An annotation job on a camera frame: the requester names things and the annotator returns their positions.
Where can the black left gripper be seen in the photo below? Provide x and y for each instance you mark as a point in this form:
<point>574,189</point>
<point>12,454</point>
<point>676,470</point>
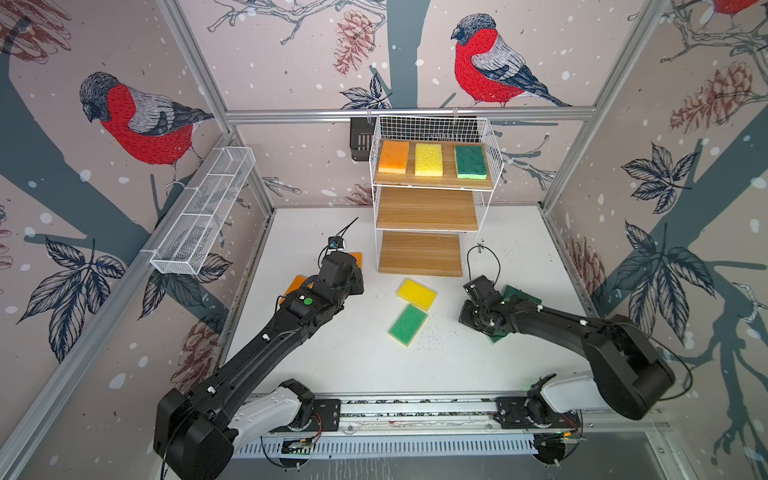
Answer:
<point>358,285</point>

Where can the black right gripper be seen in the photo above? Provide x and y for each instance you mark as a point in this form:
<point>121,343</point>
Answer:
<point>463,317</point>

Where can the dark green sponge front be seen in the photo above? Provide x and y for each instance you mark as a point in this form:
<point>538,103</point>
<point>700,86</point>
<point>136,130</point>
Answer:
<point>496,338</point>

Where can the dark green sponge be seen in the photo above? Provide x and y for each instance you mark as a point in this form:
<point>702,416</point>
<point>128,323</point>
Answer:
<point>522,294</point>
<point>496,338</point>

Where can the light green sponge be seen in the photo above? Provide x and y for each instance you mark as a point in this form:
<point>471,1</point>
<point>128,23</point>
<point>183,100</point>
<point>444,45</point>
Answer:
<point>408,324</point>

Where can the orange sponge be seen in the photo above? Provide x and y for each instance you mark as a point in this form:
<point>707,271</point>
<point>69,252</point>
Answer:
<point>298,282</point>
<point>393,157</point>
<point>358,258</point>

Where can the yellow sponge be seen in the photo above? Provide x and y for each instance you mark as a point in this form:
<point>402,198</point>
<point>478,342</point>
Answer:
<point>428,161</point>
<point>417,294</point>

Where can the dark green sponge carried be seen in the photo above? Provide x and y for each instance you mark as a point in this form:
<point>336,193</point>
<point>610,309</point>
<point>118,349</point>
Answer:
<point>470,162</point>

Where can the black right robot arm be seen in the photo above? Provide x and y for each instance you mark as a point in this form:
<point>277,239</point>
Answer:
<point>629,374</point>

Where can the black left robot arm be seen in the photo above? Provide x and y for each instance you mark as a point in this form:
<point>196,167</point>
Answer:
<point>197,432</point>

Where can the middle wooden shelf board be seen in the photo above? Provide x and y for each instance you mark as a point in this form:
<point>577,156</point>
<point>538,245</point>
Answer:
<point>420,209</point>

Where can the top wooden shelf board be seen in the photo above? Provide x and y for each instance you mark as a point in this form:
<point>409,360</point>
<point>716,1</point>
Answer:
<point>448,180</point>

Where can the black box behind shelf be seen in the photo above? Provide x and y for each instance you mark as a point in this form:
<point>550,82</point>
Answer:
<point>361,136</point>

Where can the dark green sponge right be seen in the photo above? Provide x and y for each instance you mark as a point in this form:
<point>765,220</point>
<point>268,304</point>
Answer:
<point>522,294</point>

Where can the perforated metal vent strip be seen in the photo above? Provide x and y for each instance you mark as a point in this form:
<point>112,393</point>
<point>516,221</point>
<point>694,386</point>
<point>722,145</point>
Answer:
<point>337,447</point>

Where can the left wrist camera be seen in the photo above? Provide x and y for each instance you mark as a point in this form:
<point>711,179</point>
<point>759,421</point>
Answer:
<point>335,243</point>

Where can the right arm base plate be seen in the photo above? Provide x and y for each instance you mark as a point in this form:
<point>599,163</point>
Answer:
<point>532,412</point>

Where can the aluminium mounting rail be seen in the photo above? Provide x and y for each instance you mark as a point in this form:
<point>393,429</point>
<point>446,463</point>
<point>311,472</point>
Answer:
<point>411,415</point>

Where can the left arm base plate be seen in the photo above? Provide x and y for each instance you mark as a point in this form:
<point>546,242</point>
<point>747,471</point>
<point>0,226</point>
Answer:
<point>324,417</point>

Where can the white wire three-tier shelf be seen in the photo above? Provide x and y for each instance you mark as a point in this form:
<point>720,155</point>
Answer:
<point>432,130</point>

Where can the white wire wall basket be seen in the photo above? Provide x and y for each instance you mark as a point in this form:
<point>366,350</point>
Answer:
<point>192,236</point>

